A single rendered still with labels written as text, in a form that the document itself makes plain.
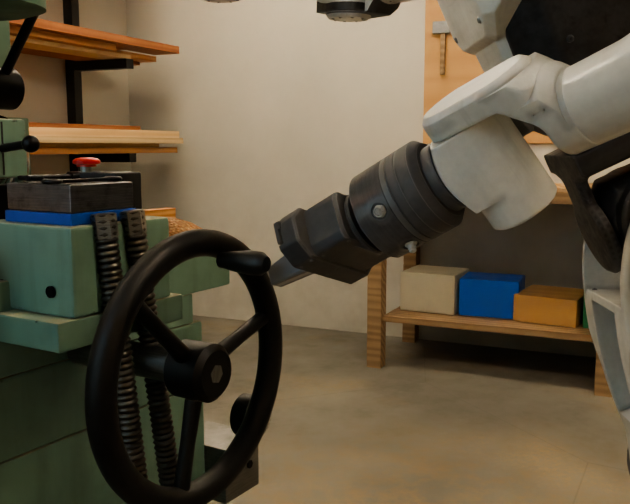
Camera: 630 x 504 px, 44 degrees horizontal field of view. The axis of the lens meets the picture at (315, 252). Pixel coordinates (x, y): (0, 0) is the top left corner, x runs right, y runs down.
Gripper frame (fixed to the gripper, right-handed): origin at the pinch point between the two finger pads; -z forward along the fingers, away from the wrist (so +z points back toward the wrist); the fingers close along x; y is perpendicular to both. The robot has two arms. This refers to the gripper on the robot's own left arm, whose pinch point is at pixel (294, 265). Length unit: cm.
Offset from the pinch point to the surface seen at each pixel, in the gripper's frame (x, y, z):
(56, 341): -16.9, -3.7, -17.1
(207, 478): 0.2, -16.7, -17.5
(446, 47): 256, 216, -67
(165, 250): -12.9, 1.0, -4.7
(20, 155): -13.7, 24.7, -26.3
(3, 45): -8, 53, -37
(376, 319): 237, 91, -138
